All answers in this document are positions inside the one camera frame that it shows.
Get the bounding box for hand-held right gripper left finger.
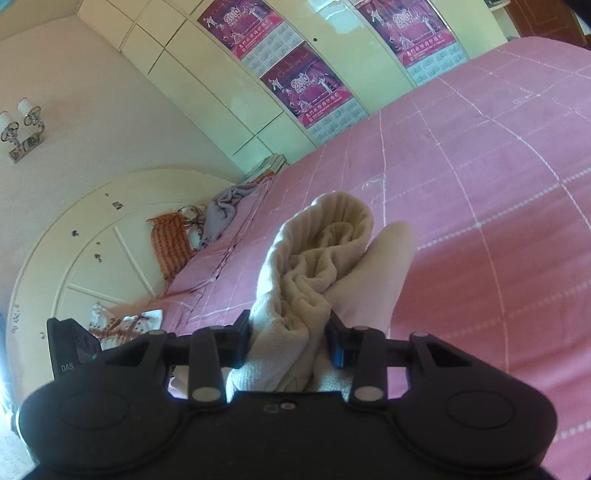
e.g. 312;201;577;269
110;310;253;411

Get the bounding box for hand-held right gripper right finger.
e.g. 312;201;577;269
326;313;468;411

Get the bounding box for cream white towel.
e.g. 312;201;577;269
225;191;419;403

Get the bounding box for white patterned pillow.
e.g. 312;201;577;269
87;302;165;352

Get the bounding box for cream round headboard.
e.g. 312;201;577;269
4;168;241;352

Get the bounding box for orange striped pillow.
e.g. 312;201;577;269
146;208;204;283

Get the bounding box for grey crumpled cloth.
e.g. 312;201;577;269
199;184;269;251

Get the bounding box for stack of books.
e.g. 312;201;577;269
241;153;288;184

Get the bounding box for pink checked bedspread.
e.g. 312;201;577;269
148;34;591;480

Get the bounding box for cream wardrobe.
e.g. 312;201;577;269
76;0;509;175

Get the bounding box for brown wooden door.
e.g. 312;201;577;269
503;0;589;40

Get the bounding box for crystal wall lamp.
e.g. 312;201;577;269
0;97;45;163

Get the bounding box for purple wall poster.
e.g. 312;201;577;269
260;43;369;145
198;0;297;78
351;0;468;86

